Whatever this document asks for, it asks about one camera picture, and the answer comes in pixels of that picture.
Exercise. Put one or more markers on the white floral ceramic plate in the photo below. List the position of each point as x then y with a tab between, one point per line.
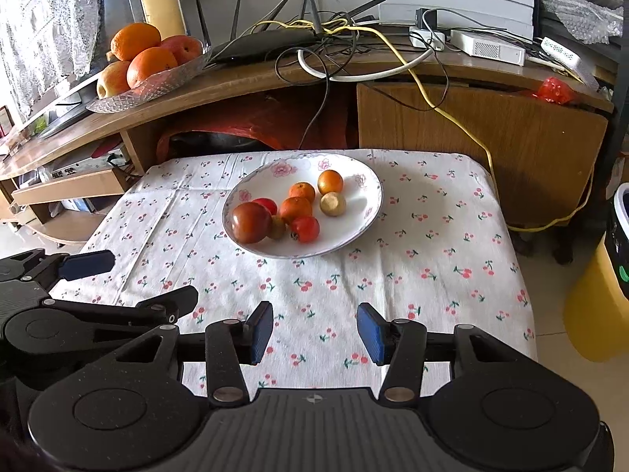
354	206

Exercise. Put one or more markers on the cherry print white tablecloth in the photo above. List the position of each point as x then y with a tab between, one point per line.
437	252

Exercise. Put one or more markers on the yellow-red apple left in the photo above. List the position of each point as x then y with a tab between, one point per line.
112	80

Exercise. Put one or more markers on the large orange front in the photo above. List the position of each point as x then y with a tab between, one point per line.
149	62

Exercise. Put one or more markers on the black wifi router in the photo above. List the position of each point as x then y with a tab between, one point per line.
241	29

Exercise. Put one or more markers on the yellow trash bin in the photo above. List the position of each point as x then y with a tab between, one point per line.
595	313

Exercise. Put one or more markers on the small green-yellow fruit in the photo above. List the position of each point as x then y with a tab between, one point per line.
277	228

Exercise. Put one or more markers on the clear glass fruit dish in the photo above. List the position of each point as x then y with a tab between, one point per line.
156	86

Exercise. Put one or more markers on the red plastic bag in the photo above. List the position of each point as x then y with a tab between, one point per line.
553	90

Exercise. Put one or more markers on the white lace curtain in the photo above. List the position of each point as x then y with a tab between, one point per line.
45	43

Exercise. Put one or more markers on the wooden tv cabinet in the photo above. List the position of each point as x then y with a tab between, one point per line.
542	154

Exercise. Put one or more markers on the small red tomato back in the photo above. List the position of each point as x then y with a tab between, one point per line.
268	204

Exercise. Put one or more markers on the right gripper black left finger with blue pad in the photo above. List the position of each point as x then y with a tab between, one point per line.
230	344

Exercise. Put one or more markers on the orange tangerine upper middle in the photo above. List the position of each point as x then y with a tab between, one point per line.
302	190

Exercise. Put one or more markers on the large orange top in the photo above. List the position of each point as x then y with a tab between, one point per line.
131	40

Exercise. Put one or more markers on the large orange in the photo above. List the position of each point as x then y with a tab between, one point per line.
149	62
131	40

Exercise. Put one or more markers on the white power adapter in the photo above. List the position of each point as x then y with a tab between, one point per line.
423	39

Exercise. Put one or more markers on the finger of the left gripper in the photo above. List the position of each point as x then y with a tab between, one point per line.
171	306
80	266

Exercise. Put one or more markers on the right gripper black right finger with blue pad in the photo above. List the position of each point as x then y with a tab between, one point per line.
399	345

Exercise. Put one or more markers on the white set-top box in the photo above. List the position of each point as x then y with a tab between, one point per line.
484	47

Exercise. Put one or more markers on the pale yellow round fruit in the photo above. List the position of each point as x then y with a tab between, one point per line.
333	204

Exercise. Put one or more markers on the orange tangerine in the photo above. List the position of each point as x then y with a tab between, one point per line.
330	181
302	190
295	207

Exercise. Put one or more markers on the bubble wrap sheet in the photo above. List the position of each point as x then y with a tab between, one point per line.
586	21

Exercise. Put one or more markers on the red apple in dish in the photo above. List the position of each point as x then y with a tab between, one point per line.
184	48

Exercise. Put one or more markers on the small red tomato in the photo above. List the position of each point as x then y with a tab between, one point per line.
305	229
268	204

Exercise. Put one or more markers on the large dark red tomato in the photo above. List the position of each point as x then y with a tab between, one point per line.
250	223

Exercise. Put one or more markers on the orange tangerine centre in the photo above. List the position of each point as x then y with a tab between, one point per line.
295	207

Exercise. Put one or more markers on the orange tangerine far right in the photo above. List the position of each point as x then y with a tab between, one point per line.
330	181

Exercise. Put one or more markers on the small red tomato front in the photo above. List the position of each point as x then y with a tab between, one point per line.
305	229

